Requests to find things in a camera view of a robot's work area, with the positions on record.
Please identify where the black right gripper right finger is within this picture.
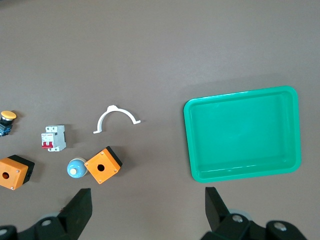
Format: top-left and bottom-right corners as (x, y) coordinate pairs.
(201, 186), (309, 240)

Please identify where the green plastic tray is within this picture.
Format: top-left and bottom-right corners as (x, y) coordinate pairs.
(183, 85), (303, 184)

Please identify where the blue dome capacitor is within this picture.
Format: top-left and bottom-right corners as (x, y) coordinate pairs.
(66, 156), (88, 179)

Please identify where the white circuit breaker red switch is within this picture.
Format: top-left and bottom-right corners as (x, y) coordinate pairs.
(41, 124), (67, 153)

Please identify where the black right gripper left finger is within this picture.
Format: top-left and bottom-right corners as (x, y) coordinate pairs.
(0, 188), (93, 240)

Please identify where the orange push button box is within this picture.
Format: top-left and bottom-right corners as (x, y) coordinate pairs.
(0, 154), (35, 191)
(84, 146), (123, 185)

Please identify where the small white curved bracket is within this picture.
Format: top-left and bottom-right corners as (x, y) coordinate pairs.
(93, 104), (142, 135)

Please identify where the yellow mushroom push button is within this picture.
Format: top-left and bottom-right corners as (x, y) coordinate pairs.
(0, 110), (18, 138)

